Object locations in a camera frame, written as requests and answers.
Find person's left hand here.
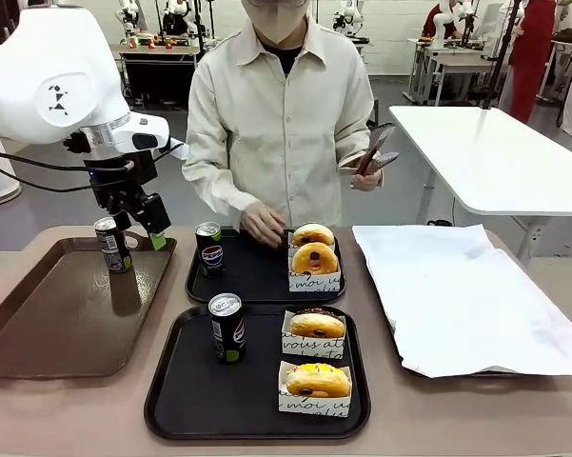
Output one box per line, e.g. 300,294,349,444
350,164,385,192

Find person's right forearm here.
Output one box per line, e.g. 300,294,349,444
181,155,264,218

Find person's left forearm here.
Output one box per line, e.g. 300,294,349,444
338,128,387,175

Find black pole stand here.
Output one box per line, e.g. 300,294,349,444
480,0,525,110

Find yellow donut in box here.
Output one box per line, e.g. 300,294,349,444
278,359,354,422

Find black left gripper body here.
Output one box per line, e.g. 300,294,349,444
84,150,161,211

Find beige face mask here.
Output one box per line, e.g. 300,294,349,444
244,0,311,47

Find grey background work table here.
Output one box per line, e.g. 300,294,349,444
109,41,202,105

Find white table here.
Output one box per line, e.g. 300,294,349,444
388,104,572,262

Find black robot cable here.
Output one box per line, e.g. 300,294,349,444
0,140,187,194
0,146,137,174

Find dark brown serving tongs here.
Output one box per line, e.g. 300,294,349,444
339,122,402,178

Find purple sprinkled donut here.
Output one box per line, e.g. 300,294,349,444
291,222,337,249

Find standing person in red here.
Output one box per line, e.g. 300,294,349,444
506,0,560,124

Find white paper sheet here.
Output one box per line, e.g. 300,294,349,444
351,223,572,380

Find black Pepsi can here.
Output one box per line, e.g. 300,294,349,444
194,222,226,279
207,292,247,365
93,216,134,275

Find brown plastic tray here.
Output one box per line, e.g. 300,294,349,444
0,230,178,381

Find white background desk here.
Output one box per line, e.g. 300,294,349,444
405,36,513,108

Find person's right hand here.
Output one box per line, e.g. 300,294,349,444
240,198,287,249

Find distant person in red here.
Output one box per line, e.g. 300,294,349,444
421,1,459,41

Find yellow glazed donut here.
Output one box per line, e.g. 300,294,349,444
285,362,353,399

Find person in cream shirt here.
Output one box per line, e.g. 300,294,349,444
180,0,387,230

